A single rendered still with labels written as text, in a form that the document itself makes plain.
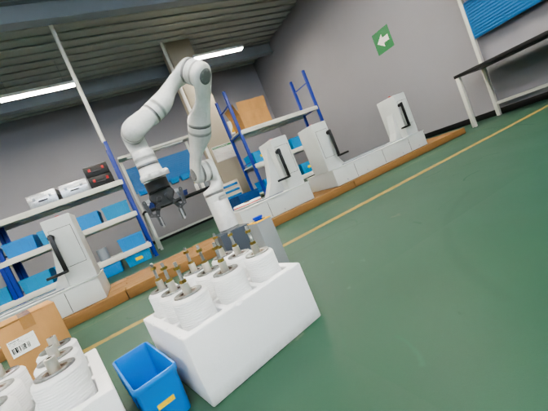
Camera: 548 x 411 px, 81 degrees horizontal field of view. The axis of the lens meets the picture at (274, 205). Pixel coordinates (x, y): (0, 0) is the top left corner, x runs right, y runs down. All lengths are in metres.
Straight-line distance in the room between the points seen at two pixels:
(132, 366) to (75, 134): 8.71
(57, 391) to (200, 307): 0.31
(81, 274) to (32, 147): 6.99
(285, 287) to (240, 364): 0.23
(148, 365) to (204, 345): 0.38
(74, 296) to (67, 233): 0.48
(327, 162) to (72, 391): 3.15
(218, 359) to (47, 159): 8.94
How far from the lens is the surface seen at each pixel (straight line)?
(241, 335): 0.89
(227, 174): 7.37
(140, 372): 1.19
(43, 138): 9.72
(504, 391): 0.68
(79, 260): 2.95
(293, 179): 3.34
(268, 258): 0.95
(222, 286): 0.91
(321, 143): 3.60
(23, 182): 9.59
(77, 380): 0.83
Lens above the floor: 0.44
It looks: 5 degrees down
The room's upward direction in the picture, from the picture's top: 23 degrees counter-clockwise
